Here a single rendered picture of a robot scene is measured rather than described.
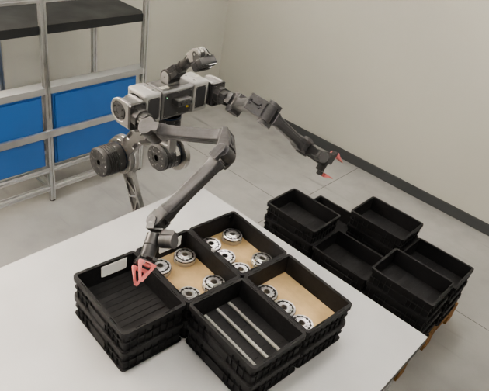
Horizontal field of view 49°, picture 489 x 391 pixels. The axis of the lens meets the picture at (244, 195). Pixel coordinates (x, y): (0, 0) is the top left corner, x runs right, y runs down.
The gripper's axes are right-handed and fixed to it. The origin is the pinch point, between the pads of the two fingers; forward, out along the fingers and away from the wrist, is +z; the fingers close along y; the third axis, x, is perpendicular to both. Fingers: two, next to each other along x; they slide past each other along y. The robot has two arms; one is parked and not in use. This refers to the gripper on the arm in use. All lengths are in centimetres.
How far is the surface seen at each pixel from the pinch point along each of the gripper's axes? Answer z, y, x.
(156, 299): -5.4, 30.6, -16.3
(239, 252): -44, 36, -51
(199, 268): -27, 35, -33
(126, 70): -200, 149, 30
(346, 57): -314, 129, -147
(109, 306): 3.8, 33.1, 1.1
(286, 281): -32, 20, -71
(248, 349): 8, 6, -53
